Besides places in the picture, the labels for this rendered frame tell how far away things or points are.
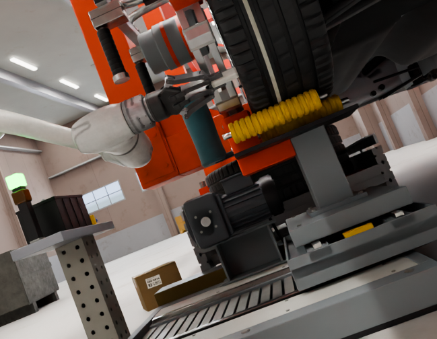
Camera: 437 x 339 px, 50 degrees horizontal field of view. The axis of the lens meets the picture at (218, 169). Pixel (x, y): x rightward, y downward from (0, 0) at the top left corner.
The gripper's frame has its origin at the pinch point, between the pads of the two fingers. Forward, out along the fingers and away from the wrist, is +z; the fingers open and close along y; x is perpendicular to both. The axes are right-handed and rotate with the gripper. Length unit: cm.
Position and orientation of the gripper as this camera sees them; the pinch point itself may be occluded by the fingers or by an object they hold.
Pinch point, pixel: (223, 77)
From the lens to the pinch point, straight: 117.7
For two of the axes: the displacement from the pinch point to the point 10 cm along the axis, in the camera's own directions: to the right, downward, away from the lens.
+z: 9.2, -3.8, -1.0
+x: -1.7, -6.3, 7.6
